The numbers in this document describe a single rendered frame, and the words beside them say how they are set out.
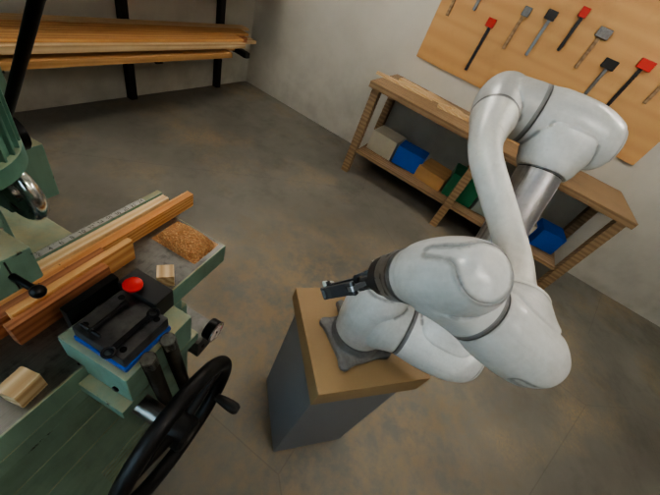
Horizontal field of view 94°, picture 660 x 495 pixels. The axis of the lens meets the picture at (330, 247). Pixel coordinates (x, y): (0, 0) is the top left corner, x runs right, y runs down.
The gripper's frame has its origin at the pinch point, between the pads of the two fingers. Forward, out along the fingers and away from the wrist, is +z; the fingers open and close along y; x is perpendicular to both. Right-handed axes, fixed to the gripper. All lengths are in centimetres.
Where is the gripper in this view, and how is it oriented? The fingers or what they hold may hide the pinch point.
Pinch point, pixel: (352, 276)
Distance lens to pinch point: 73.8
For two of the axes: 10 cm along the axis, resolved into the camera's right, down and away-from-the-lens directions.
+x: 3.5, 9.4, 0.2
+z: -3.0, 0.9, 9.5
